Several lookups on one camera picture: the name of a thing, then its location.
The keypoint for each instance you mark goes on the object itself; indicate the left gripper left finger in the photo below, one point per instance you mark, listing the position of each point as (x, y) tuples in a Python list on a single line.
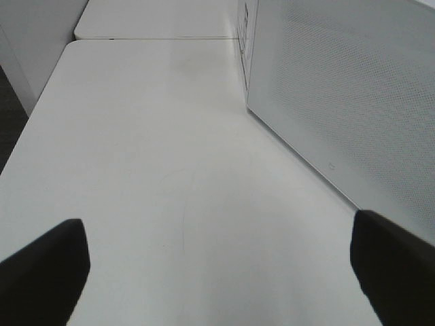
[(42, 282)]

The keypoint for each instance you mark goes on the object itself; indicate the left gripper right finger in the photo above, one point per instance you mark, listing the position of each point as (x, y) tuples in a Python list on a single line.
[(395, 270)]

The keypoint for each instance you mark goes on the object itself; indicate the white microwave oven body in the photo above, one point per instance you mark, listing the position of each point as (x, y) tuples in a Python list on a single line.
[(340, 85)]

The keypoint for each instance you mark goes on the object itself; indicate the white microwave door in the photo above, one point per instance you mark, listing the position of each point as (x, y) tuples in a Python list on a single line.
[(343, 95)]

